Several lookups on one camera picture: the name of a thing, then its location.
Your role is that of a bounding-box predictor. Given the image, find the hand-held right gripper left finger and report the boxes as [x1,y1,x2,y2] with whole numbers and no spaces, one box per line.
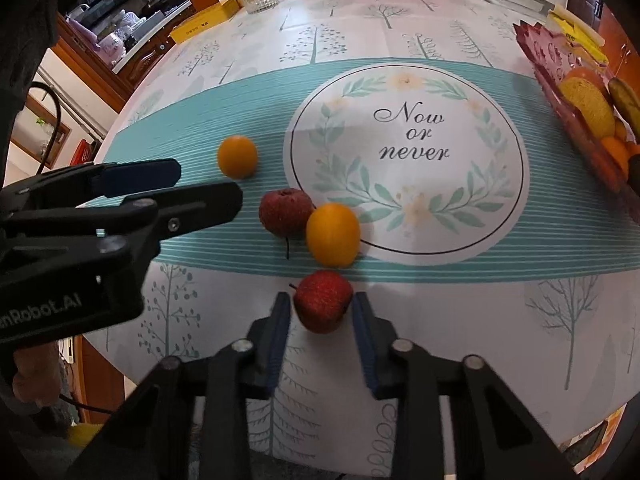
[67,292,293,480]

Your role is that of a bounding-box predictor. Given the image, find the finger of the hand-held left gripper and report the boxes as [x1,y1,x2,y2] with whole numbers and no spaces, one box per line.
[0,158,182,211]
[0,181,244,255]

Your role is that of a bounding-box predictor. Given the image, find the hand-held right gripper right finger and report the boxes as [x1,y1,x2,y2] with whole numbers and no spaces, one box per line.
[351,291,576,480]

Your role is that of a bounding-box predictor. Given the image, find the small orange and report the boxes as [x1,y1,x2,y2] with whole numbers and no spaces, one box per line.
[217,134,259,180]
[599,136,631,181]
[305,202,362,269]

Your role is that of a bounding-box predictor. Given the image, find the small red apple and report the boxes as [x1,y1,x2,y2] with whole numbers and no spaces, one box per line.
[258,188,317,261]
[289,269,354,335]

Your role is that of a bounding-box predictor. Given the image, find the pink glass fruit bowl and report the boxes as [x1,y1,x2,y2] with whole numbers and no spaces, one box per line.
[514,22,640,211]

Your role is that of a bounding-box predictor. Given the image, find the spotted yellow banana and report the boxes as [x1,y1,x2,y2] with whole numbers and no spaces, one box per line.
[607,77,640,141]

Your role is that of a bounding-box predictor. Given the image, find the person's left hand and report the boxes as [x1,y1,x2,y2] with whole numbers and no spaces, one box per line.
[11,342,65,407]

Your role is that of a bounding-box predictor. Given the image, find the red box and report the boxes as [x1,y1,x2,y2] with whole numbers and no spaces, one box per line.
[70,140,98,166]

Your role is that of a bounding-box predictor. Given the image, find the wooden kitchen cabinet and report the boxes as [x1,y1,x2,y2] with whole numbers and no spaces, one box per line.
[50,0,216,116]

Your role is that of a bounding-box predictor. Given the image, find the yellow plastic object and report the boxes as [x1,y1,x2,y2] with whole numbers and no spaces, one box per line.
[65,422,103,448]

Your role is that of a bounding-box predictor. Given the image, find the yellow cardboard box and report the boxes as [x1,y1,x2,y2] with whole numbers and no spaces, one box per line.
[169,0,243,45]

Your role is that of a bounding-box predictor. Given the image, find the yellow lemon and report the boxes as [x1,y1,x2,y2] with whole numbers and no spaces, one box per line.
[559,79,616,140]

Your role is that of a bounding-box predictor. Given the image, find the large orange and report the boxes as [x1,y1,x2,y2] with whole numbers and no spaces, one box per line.
[562,66,606,92]

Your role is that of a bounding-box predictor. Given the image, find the black cable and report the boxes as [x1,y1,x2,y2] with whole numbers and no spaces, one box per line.
[27,81,63,168]

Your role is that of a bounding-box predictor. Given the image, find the wooden wall cabinet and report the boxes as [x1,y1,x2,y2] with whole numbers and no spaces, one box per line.
[595,0,640,91]

